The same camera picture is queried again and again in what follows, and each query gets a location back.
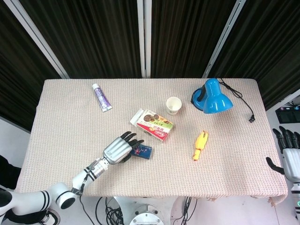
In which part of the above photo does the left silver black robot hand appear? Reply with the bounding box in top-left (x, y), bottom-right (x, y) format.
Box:
top-left (102, 131), bottom-right (145, 165)

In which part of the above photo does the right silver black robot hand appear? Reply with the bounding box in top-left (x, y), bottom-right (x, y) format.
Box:
top-left (266, 126), bottom-right (300, 182)

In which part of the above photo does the blue glasses case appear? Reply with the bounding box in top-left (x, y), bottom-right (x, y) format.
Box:
top-left (130, 144), bottom-right (152, 160)

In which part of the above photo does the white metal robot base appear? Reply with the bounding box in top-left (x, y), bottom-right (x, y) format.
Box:
top-left (113, 196), bottom-right (188, 225)

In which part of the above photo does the red green cookie box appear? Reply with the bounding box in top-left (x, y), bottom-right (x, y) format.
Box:
top-left (130, 108), bottom-right (175, 143)

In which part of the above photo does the black electronic device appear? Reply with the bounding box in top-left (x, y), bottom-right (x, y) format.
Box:
top-left (275, 107), bottom-right (300, 124)

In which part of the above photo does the beige woven tablecloth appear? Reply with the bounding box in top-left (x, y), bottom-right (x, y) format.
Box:
top-left (13, 78), bottom-right (288, 208)

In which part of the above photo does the purple white toothpaste tube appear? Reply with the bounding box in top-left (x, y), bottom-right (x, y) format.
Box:
top-left (92, 83), bottom-right (113, 113)

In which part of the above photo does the white paper cup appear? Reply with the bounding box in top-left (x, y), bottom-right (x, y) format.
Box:
top-left (166, 97), bottom-right (182, 116)

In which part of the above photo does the yellow rubber chicken toy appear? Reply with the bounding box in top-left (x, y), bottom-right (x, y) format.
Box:
top-left (192, 130), bottom-right (209, 161)

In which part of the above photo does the blue desk lamp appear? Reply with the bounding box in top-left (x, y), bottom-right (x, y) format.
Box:
top-left (191, 78), bottom-right (234, 114)

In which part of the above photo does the black pleated curtain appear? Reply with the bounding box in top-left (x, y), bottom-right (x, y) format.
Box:
top-left (151, 0), bottom-right (236, 79)
top-left (210, 0), bottom-right (300, 111)
top-left (0, 0), bottom-right (62, 132)
top-left (21, 0), bottom-right (143, 79)

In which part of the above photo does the black floor cable bundle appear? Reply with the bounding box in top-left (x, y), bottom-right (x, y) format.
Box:
top-left (95, 196), bottom-right (125, 225)
top-left (172, 196), bottom-right (199, 225)

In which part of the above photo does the black lamp power cord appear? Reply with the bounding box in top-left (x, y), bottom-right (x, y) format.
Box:
top-left (217, 78), bottom-right (256, 122)

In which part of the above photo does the white frame post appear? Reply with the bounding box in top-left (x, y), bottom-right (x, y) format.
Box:
top-left (136, 0), bottom-right (152, 79)
top-left (7, 0), bottom-right (70, 79)
top-left (202, 0), bottom-right (247, 79)

